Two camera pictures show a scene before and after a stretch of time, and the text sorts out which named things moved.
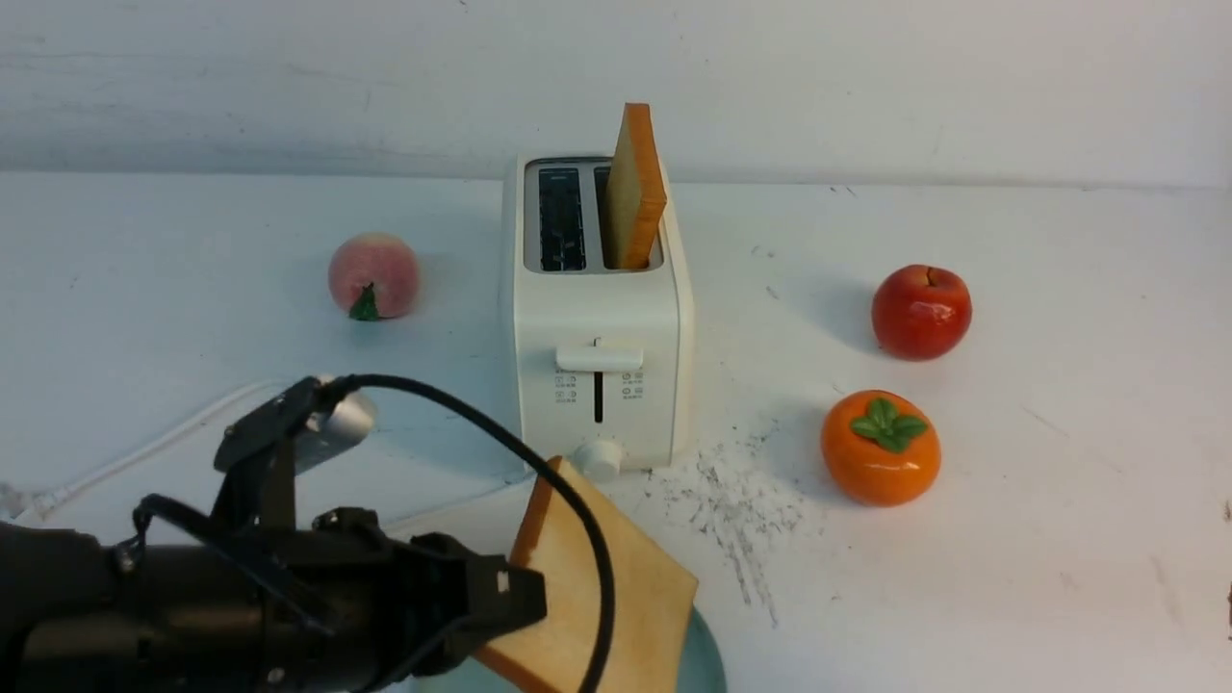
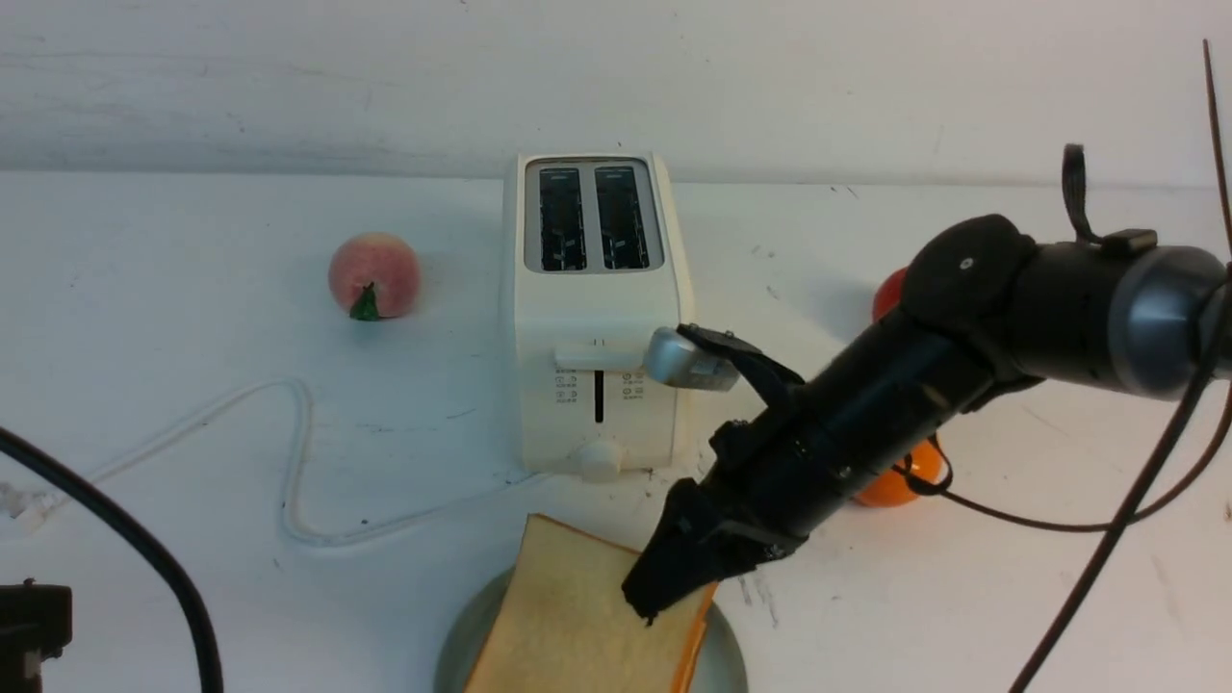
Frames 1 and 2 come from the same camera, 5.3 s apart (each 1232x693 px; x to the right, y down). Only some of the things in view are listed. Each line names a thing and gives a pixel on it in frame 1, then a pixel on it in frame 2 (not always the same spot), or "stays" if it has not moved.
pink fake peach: (373, 275) stays
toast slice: (636, 195) to (692, 646)
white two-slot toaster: (603, 358) stays
